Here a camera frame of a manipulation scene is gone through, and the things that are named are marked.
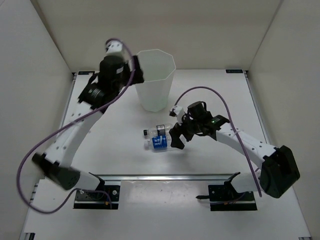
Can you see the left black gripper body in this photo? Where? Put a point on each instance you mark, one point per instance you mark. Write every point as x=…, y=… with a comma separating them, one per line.
x=125, y=74

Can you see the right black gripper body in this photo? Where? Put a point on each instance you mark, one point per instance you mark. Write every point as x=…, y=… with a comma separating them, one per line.
x=195, y=125

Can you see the clear bottle black label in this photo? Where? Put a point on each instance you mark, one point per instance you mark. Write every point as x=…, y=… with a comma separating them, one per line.
x=158, y=130

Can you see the clear bottle blue label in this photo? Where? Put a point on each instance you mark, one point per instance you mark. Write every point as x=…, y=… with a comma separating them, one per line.
x=160, y=143

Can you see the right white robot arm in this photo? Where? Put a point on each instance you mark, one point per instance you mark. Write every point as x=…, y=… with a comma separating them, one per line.
x=277, y=167

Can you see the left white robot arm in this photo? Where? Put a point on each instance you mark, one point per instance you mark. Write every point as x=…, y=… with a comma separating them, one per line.
x=57, y=159

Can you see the white octagonal plastic bin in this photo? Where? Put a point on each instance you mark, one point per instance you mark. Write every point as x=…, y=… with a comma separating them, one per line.
x=158, y=71

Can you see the left black corner label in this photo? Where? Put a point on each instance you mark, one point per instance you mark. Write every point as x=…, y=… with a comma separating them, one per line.
x=86, y=73

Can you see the black corner label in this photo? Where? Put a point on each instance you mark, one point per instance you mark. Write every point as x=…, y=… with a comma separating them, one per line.
x=86, y=73
x=234, y=71

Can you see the right black corner label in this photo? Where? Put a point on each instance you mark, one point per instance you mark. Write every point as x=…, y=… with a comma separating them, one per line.
x=234, y=71

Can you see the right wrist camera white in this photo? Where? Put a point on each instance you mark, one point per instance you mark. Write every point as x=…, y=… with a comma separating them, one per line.
x=178, y=113

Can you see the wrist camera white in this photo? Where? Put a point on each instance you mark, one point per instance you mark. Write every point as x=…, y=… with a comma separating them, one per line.
x=114, y=48
x=178, y=113

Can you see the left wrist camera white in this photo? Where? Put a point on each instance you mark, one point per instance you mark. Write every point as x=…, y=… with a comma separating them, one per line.
x=114, y=48

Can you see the aluminium table edge rail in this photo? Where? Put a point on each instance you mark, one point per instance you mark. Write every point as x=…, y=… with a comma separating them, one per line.
x=167, y=177

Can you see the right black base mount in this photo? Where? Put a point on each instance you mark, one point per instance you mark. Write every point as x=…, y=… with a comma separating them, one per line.
x=223, y=198

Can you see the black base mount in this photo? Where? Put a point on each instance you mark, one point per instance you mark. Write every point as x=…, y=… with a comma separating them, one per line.
x=223, y=198
x=84, y=200

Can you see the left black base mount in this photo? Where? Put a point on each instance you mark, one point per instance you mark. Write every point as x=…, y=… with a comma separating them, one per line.
x=84, y=200

